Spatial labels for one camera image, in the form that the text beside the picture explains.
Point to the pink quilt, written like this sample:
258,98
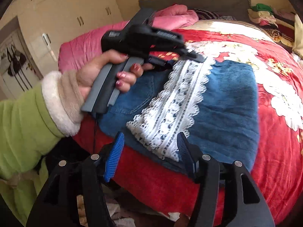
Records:
76,53

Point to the person's left hand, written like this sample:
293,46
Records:
125,79

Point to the blue denim lace-trimmed pants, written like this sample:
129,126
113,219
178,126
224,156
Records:
214,104

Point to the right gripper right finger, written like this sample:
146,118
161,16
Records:
190,157

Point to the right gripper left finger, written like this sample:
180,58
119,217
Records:
110,155

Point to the red floral blanket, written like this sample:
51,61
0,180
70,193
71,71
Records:
278,166

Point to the green sleeve left forearm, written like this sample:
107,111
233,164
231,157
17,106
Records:
30,128

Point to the pile of folded clothes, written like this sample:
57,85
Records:
285,28

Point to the grey headboard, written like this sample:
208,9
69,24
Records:
236,8

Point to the cream wardrobe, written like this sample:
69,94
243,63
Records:
32,32

